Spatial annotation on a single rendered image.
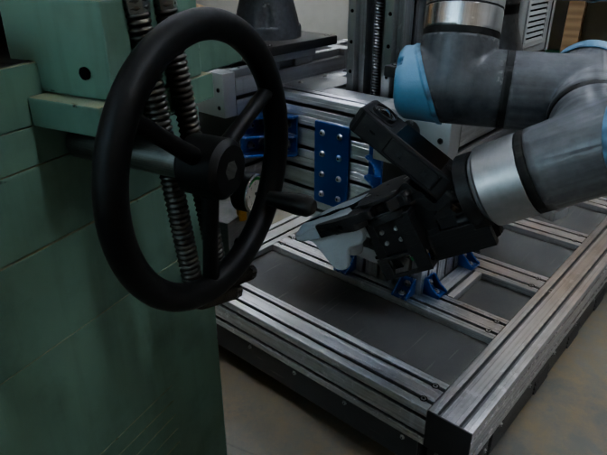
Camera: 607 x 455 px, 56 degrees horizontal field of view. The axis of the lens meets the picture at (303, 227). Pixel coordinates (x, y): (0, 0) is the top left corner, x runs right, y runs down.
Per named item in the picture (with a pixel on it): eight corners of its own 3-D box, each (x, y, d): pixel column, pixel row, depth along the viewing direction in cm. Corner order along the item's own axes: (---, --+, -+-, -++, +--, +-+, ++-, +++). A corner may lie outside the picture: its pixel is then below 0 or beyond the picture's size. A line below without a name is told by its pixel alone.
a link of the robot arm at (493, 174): (506, 145, 46) (520, 120, 53) (452, 164, 49) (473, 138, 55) (540, 227, 47) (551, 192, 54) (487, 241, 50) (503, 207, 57)
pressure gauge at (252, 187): (247, 231, 87) (245, 181, 84) (227, 226, 89) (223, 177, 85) (268, 215, 92) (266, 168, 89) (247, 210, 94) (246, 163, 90)
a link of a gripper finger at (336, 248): (303, 285, 63) (375, 265, 57) (279, 237, 62) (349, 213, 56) (316, 272, 65) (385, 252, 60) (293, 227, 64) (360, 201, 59)
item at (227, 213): (232, 269, 91) (228, 224, 87) (170, 252, 96) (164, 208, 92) (259, 246, 98) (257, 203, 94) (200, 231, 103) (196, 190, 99)
